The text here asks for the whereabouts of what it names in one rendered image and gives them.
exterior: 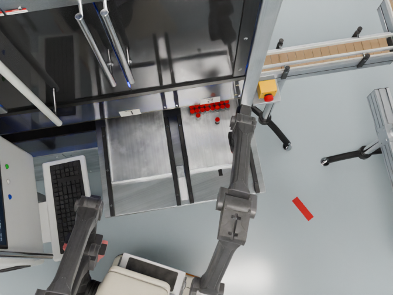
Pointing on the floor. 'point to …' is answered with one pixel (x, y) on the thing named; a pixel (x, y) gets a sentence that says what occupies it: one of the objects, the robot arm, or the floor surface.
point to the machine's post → (259, 47)
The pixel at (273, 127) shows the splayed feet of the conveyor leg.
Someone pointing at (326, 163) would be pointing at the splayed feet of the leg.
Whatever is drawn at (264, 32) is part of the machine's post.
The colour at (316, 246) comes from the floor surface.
